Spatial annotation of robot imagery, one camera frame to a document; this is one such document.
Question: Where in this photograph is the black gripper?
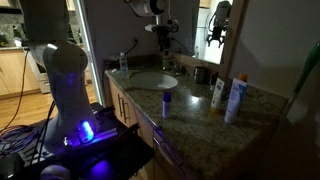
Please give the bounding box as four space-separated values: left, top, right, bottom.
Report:
156 25 173 56

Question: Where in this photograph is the silver metal cup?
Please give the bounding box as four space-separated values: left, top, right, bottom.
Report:
193 65 210 85

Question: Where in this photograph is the soap pump dispenser bottle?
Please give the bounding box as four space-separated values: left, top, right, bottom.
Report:
162 53 171 70

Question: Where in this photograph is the chrome faucet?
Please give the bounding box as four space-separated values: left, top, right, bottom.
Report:
168 58 189 77

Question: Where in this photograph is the white oval sink basin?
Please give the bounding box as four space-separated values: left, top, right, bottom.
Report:
129 70 179 92

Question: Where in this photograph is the clear plastic water bottle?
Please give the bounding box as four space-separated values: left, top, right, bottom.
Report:
119 52 129 75

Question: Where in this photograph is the small white can blue cap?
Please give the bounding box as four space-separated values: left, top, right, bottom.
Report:
161 91 173 119

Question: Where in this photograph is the white tube yellow cap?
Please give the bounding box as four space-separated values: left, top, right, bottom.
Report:
209 77 232 114

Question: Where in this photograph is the wooden vanity cabinet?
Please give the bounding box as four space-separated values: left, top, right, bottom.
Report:
105 78 201 180

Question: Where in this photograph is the white door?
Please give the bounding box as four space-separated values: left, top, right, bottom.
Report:
73 0 104 106

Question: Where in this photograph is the tall white blue lotion tube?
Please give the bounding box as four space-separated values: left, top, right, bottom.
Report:
223 72 248 124

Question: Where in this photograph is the black robot cart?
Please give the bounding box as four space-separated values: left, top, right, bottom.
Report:
0 101 156 180

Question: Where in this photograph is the wooden kitchen cabinet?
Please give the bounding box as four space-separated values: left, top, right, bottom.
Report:
0 46 41 99

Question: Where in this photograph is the black round dome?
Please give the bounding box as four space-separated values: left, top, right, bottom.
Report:
39 164 73 180

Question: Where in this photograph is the black power cable with plug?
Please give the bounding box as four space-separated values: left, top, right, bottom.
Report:
101 38 140 73

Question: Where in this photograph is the metal cabinet bar handle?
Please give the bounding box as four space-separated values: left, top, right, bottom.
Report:
117 94 123 118
122 98 130 124

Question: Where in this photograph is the long drawer handle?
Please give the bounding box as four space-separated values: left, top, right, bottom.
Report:
151 128 187 177

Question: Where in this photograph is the green broom handle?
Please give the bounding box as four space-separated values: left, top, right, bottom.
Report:
279 39 320 118

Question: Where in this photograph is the thin red cable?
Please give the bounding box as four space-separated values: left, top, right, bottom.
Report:
0 49 29 134

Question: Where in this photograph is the bundle of floor cables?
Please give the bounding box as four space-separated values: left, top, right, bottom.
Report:
0 124 38 158

